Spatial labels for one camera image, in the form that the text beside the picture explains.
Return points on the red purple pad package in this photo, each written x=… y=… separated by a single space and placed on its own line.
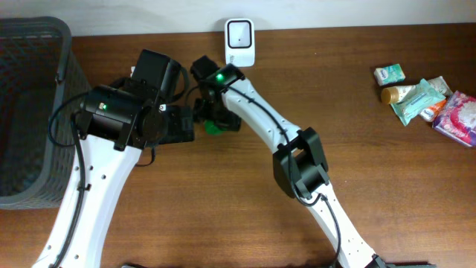
x=457 y=119

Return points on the small orange tissue pack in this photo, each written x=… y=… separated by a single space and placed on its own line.
x=431 y=112

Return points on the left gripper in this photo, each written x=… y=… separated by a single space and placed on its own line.
x=182 y=124

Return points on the white barcode scanner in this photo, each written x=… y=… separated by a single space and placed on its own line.
x=239 y=42

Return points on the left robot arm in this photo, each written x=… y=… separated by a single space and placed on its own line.
x=112 y=127

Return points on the white floral cream tube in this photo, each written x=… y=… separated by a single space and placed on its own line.
x=396 y=94

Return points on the small teal tissue pack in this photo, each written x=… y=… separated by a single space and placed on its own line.
x=389 y=74

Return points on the light green item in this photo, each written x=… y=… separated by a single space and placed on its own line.
x=212 y=129

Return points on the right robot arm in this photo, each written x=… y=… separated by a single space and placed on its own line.
x=228 y=99

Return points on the dark grey plastic basket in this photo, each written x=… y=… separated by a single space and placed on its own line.
x=39 y=72

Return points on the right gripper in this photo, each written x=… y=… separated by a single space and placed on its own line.
x=228 y=118

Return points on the mint green wipes pouch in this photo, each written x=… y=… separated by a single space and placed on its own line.
x=421 y=97

